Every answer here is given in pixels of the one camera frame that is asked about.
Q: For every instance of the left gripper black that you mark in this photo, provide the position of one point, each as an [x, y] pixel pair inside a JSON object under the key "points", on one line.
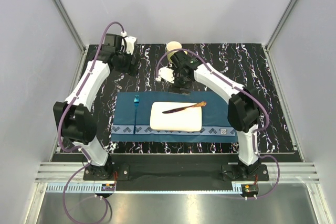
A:
{"points": [[132, 69]]}

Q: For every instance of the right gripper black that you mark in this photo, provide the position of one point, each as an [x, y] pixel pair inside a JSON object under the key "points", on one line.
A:
{"points": [[176, 88]]}

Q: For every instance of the white rectangular plate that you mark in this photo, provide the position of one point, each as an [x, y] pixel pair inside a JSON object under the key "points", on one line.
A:
{"points": [[188, 120]]}

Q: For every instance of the blue fork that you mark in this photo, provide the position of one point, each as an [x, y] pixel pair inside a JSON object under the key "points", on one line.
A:
{"points": [[136, 104]]}

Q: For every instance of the yellow-green ceramic mug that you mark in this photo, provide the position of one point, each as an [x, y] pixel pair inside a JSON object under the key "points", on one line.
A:
{"points": [[171, 46]]}

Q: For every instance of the blue cloth placemat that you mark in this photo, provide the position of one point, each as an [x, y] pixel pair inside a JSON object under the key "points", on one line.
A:
{"points": [[215, 125]]}

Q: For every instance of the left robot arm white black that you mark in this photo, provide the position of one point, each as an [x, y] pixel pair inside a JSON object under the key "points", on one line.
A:
{"points": [[76, 127]]}

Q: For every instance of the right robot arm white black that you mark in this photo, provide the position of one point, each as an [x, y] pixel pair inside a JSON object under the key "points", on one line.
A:
{"points": [[243, 107]]}

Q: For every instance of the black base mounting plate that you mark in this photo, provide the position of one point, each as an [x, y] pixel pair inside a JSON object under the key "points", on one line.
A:
{"points": [[224, 167]]}

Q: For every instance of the right connector box orange black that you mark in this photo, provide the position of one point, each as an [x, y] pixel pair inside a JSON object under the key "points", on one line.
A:
{"points": [[250, 190]]}

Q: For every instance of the left connector box black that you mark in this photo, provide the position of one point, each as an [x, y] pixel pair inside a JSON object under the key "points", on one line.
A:
{"points": [[108, 187]]}

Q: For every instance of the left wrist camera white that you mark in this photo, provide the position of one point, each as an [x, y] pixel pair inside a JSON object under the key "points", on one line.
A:
{"points": [[128, 43]]}

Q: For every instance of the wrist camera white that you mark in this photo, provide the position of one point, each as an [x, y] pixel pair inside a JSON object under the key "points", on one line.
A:
{"points": [[128, 43], [166, 74]]}

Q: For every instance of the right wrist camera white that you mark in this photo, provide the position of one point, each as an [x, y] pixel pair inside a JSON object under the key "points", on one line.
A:
{"points": [[166, 74]]}

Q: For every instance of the left aluminium frame post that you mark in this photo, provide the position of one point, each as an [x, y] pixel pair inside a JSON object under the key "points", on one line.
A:
{"points": [[69, 24]]}

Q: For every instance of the aluminium frame post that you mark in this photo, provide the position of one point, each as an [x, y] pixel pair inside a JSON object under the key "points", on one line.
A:
{"points": [[69, 24], [286, 14]]}

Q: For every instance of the aluminium front frame rail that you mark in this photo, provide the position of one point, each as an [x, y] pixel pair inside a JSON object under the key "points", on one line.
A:
{"points": [[286, 172]]}

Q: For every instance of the white slotted cable duct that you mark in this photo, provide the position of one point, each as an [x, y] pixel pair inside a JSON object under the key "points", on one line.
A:
{"points": [[96, 188]]}

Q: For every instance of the right aluminium frame post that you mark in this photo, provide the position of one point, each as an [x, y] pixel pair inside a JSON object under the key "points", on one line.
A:
{"points": [[286, 14]]}

